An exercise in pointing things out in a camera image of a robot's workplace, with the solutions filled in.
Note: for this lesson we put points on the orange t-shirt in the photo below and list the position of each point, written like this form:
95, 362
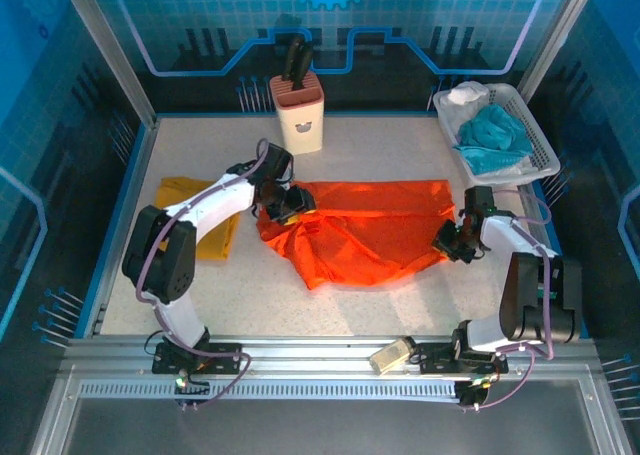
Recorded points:
360, 225

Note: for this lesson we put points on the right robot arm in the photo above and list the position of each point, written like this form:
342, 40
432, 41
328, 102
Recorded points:
530, 295

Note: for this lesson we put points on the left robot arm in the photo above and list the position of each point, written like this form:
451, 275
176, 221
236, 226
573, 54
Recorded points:
165, 260

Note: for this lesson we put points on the cream knife block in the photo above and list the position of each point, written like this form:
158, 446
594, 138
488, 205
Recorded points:
300, 125

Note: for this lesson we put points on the yellow t-shirt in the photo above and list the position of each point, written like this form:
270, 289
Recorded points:
215, 240

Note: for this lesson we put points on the teal t-shirt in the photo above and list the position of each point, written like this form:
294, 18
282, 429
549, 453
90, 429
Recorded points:
492, 135

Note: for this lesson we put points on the white plastic laundry basket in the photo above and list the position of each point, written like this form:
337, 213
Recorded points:
542, 145

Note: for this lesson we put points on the small control board with LED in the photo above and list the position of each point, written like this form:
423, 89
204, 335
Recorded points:
187, 387
475, 392

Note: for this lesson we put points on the dark glass panel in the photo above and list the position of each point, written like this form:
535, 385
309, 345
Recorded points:
325, 430

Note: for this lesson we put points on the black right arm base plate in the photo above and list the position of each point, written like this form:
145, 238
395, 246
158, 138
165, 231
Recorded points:
440, 360

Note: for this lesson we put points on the aluminium frame rail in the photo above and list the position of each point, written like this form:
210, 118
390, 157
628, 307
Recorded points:
310, 350

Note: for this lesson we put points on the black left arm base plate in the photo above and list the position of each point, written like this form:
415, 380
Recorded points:
222, 360

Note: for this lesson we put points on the aluminium frame post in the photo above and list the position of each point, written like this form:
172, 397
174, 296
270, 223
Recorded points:
550, 45
115, 60

